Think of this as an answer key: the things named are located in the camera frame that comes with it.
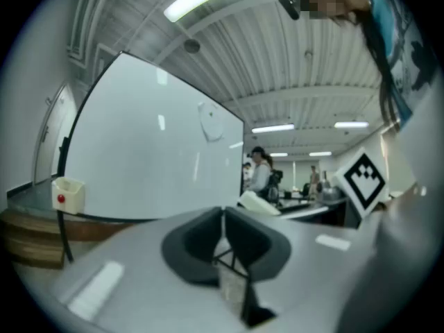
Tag white whiteboard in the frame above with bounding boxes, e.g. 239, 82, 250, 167
64, 50, 245, 221

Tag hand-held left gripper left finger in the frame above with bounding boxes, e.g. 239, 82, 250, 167
161, 206, 223, 284

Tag grey door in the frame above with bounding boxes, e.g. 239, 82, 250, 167
33, 81, 77, 187

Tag black metal rack frame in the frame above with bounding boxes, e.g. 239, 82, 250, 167
57, 137, 74, 263

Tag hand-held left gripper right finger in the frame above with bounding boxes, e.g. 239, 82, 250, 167
225, 206, 292, 281

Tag black head-worn camera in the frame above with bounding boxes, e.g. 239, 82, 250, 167
276, 0, 301, 21

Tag white paper sheet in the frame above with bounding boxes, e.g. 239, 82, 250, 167
197, 101, 225, 142

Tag person's blue printed shirt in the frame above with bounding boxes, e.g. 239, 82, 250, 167
360, 0, 440, 131

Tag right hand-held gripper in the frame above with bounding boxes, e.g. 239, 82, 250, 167
332, 146, 391, 230

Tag beige marker holder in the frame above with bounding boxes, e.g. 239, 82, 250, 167
51, 176, 86, 215

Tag wooden steps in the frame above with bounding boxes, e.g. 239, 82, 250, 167
0, 208, 136, 270

